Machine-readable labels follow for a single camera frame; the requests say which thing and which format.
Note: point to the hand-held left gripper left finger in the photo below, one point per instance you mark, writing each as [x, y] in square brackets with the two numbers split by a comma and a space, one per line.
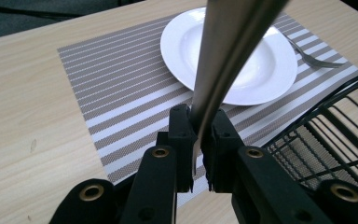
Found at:
[180, 137]

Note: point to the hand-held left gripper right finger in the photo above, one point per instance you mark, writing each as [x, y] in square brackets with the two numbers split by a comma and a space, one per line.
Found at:
[223, 140]

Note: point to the steel fork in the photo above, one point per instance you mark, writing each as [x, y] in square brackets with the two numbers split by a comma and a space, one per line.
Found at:
[317, 63]

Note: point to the grey striped placemat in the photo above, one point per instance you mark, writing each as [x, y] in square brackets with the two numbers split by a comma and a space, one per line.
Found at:
[121, 77]

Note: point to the white round plate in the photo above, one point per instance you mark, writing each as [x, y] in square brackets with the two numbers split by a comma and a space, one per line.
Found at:
[180, 46]

